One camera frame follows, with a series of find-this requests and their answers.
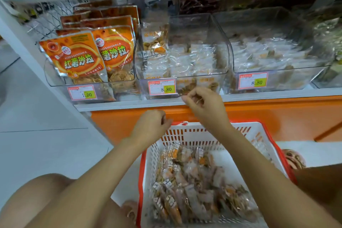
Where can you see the person's left hand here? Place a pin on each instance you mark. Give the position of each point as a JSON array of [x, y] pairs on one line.
[[149, 128]]

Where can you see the person's right hand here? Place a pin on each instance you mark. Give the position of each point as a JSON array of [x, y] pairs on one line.
[[208, 110]]

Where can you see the white red-rimmed shopping basket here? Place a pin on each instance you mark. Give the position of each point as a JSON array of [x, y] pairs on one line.
[[262, 139]]

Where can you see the pile of small brown snacks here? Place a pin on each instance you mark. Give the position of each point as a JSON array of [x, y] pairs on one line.
[[192, 187]]

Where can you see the person's left forearm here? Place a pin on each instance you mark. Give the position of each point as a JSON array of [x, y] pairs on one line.
[[85, 187]]

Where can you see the person's right forearm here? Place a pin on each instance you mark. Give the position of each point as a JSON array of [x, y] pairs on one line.
[[278, 182]]

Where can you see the orange shelf base panel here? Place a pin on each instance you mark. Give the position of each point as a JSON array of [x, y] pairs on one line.
[[267, 115]]

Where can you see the person's right leg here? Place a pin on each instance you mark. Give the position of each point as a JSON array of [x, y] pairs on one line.
[[320, 187]]

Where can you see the yellow hamster snack packets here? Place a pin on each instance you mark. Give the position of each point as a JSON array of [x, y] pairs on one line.
[[331, 38]]

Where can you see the white yellow price tag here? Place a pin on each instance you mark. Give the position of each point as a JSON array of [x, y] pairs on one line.
[[162, 87], [253, 81], [82, 92]]

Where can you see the clear plastic bin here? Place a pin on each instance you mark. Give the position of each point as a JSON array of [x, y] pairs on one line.
[[51, 91], [294, 19], [326, 83], [208, 27]]

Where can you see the pink clog sandal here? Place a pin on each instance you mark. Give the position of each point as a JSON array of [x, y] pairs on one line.
[[130, 210], [294, 158]]

